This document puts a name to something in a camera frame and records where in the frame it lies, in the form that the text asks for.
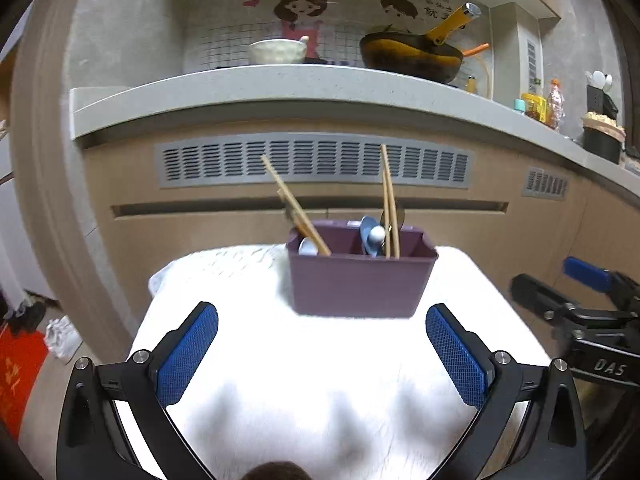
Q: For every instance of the blue plastic spoon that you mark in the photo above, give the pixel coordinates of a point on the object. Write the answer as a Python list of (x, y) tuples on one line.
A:
[(366, 224)]

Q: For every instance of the red floor mat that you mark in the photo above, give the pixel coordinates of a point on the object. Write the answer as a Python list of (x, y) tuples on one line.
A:
[(21, 357)]

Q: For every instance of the black pot with lid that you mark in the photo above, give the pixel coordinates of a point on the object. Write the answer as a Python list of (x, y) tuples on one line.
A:
[(603, 137)]

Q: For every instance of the wooden spatula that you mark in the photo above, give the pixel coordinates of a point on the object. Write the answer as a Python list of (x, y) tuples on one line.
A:
[(291, 215)]

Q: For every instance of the white ceramic bowl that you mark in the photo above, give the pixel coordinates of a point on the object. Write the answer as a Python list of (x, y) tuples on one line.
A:
[(278, 51)]

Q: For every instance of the purple plastic utensil holder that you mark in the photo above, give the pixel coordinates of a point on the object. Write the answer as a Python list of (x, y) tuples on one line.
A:
[(350, 284)]

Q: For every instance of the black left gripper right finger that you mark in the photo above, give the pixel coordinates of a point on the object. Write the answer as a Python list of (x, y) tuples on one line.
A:
[(466, 359)]

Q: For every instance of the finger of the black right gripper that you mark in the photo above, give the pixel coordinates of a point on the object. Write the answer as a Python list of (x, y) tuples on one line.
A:
[(590, 273), (541, 299)]

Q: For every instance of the seasoning bottle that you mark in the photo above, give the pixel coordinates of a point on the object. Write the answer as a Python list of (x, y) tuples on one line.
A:
[(555, 105)]

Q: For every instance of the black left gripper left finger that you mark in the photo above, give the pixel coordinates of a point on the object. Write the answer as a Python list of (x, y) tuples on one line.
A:
[(180, 352)]

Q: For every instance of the small grey ventilation grille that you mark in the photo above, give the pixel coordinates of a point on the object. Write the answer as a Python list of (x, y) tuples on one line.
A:
[(540, 183)]

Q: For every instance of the white plastic spoon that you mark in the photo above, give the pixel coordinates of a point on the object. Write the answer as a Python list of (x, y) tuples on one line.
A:
[(376, 235)]

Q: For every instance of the grey kitchen countertop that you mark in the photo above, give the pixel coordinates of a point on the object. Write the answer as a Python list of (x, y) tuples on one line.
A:
[(329, 93)]

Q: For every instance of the black frying pan yellow handle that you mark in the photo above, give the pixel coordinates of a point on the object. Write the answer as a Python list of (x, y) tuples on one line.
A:
[(426, 56)]

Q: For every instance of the black utensil caddy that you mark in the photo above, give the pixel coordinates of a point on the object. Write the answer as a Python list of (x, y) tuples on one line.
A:
[(599, 100)]

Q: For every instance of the wooden chopstick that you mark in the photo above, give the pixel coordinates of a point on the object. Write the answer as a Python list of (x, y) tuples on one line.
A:
[(394, 225), (385, 222), (324, 249)]

